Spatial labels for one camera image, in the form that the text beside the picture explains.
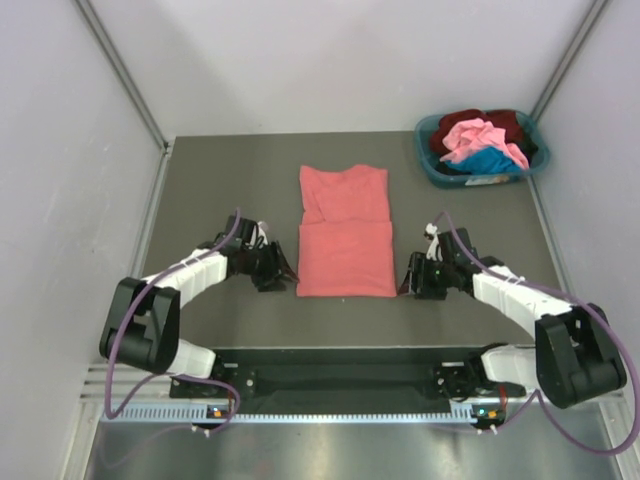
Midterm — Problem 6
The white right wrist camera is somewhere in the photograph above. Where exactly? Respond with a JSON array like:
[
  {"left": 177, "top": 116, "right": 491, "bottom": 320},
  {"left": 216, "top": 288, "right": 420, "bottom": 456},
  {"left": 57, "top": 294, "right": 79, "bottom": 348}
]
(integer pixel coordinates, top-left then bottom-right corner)
[{"left": 423, "top": 223, "right": 442, "bottom": 261}]

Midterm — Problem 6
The aluminium corner post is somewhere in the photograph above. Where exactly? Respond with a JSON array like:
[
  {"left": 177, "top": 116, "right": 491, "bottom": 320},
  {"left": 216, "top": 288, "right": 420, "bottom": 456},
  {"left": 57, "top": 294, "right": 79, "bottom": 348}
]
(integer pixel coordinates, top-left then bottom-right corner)
[
  {"left": 530, "top": 0, "right": 611, "bottom": 122},
  {"left": 73, "top": 0, "right": 174, "bottom": 156}
]

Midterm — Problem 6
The coral red t shirt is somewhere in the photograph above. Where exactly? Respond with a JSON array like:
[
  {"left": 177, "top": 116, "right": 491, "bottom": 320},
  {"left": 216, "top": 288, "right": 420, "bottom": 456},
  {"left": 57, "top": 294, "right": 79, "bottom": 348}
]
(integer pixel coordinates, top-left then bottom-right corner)
[{"left": 296, "top": 165, "right": 396, "bottom": 298}]

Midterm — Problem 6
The left aluminium corner post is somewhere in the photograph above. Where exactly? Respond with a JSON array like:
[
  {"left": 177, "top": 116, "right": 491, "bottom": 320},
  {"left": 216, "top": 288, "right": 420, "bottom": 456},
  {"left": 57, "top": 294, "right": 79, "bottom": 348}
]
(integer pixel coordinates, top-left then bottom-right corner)
[{"left": 73, "top": 0, "right": 174, "bottom": 156}]

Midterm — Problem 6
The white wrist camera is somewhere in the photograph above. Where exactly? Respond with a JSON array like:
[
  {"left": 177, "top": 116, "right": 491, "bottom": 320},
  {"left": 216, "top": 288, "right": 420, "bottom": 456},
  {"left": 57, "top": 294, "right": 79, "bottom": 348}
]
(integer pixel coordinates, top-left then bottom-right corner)
[
  {"left": 423, "top": 223, "right": 442, "bottom": 261},
  {"left": 249, "top": 221, "right": 269, "bottom": 249}
]

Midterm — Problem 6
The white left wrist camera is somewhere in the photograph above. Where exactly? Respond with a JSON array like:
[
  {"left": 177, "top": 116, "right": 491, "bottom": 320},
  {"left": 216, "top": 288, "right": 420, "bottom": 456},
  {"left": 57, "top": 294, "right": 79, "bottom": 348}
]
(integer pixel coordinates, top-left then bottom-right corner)
[{"left": 249, "top": 221, "right": 269, "bottom": 249}]

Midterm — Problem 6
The white slotted cable duct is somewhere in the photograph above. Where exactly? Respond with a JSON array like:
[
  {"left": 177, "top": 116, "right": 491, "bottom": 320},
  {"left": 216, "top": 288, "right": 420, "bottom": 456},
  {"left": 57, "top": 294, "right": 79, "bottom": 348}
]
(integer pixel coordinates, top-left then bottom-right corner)
[{"left": 99, "top": 403, "right": 506, "bottom": 425}]

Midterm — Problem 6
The right aluminium corner post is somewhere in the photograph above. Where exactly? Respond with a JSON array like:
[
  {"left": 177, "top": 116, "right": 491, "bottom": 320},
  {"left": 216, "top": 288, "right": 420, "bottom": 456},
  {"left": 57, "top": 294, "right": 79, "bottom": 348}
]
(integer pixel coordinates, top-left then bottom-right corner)
[{"left": 530, "top": 0, "right": 611, "bottom": 122}]

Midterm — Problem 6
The teal plastic laundry basket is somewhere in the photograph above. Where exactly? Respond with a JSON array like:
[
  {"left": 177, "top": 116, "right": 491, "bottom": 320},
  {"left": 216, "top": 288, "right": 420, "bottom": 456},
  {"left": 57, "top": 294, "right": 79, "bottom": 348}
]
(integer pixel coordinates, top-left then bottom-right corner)
[{"left": 414, "top": 109, "right": 550, "bottom": 188}]

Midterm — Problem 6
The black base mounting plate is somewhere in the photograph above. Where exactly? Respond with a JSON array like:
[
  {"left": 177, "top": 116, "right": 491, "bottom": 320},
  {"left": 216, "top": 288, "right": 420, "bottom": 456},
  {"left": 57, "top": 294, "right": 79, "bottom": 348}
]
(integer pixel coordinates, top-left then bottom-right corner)
[{"left": 169, "top": 347, "right": 525, "bottom": 415}]

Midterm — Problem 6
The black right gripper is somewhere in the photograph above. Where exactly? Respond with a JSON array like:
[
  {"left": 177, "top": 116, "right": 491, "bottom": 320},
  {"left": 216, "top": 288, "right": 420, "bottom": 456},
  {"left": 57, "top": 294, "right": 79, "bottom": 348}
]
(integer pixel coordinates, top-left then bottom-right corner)
[{"left": 398, "top": 252, "right": 456, "bottom": 301}]

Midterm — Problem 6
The light pink t shirt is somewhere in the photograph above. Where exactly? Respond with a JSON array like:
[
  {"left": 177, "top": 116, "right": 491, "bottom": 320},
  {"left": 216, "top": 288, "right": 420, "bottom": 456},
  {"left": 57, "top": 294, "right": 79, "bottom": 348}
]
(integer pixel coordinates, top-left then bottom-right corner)
[{"left": 440, "top": 118, "right": 529, "bottom": 171}]

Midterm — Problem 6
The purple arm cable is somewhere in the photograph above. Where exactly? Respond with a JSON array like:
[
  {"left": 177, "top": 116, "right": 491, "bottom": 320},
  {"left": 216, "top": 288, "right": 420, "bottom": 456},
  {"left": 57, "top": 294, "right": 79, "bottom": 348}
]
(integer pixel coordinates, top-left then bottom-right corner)
[
  {"left": 97, "top": 207, "right": 244, "bottom": 471},
  {"left": 432, "top": 209, "right": 636, "bottom": 457}
]

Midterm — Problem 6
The blue t shirt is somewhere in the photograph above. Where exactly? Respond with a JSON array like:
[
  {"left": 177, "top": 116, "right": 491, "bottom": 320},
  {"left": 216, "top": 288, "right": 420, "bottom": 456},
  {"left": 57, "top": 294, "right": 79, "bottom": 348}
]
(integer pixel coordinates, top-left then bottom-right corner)
[{"left": 444, "top": 147, "right": 521, "bottom": 175}]

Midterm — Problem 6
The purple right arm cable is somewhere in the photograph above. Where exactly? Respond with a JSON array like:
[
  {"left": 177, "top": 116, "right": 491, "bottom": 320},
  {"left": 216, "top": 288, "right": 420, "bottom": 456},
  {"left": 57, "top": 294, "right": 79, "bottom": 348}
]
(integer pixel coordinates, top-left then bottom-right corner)
[{"left": 432, "top": 209, "right": 636, "bottom": 457}]

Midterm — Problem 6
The dark red t shirt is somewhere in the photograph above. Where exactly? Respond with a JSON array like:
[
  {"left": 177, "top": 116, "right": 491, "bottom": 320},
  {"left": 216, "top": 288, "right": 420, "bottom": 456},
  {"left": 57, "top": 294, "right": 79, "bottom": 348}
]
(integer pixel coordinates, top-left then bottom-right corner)
[{"left": 428, "top": 108, "right": 525, "bottom": 155}]

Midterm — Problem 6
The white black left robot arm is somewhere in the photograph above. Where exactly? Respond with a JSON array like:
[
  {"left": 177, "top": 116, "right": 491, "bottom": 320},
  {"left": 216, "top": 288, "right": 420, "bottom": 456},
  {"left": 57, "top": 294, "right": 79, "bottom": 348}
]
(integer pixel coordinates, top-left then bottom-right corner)
[{"left": 99, "top": 213, "right": 298, "bottom": 397}]

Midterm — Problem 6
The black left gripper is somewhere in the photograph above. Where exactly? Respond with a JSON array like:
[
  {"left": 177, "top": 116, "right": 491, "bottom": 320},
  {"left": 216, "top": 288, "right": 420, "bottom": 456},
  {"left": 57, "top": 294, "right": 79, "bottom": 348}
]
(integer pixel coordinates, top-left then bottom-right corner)
[{"left": 241, "top": 239, "right": 299, "bottom": 292}]

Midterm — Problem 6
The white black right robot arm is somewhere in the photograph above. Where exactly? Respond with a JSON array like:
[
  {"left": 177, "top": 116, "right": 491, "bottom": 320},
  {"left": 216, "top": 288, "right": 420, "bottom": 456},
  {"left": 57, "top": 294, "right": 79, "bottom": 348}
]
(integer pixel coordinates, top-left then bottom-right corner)
[{"left": 398, "top": 224, "right": 627, "bottom": 409}]

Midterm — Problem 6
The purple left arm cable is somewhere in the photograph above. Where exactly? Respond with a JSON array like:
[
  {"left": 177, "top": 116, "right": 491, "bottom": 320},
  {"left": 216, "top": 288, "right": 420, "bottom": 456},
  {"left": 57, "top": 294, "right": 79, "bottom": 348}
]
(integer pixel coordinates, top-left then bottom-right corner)
[{"left": 97, "top": 207, "right": 244, "bottom": 471}]

